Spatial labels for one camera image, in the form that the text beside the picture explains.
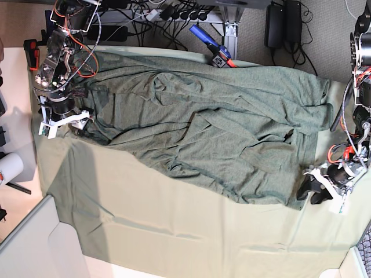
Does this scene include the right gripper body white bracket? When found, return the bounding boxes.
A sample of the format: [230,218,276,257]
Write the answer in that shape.
[38,107,90,139]

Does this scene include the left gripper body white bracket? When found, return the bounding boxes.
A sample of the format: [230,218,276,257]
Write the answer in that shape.
[303,163,359,215]

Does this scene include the green T-shirt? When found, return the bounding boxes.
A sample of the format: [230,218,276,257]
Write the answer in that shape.
[74,52,333,210]

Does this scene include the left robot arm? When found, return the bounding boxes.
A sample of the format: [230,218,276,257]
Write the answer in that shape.
[296,1,370,214]

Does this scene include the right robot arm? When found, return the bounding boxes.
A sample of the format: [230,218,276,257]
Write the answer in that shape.
[33,1,101,139]

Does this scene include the white cylindrical bottle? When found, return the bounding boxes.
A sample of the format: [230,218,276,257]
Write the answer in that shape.
[0,153,24,185]

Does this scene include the orange black clamp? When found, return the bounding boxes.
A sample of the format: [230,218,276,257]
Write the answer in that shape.
[23,39,40,71]

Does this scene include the light green table cloth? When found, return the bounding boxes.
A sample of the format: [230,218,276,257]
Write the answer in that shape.
[32,47,370,277]

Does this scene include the white bin corner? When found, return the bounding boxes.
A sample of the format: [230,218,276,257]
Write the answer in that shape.
[1,196,90,277]

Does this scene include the black power adapter brick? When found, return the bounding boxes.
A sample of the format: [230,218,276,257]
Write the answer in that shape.
[264,4,285,49]

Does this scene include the blue and red clamp tool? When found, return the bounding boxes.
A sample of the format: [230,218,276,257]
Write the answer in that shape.
[190,24,237,68]

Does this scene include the black cable bundle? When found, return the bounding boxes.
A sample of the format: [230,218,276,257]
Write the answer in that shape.
[86,0,224,50]

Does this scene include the aluminium frame leg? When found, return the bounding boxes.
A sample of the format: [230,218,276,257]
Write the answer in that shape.
[212,6,244,60]

